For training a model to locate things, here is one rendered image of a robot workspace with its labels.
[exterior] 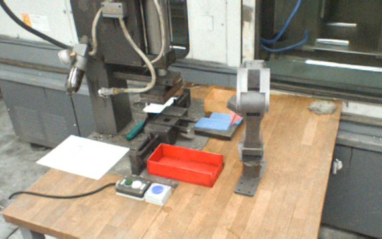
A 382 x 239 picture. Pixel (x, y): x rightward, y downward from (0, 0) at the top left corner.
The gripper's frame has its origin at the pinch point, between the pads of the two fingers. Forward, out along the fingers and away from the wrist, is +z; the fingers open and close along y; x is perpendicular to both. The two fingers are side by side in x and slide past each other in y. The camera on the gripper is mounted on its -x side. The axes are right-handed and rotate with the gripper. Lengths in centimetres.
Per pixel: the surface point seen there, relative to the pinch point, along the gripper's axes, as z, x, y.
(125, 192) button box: 20.4, 39.2, 16.0
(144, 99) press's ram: 4.6, 11.5, 31.9
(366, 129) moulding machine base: 2, -60, -52
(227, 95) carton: 11.9, -34.5, 11.2
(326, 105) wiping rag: -5, -44, -29
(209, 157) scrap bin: 9.0, 13.4, -0.2
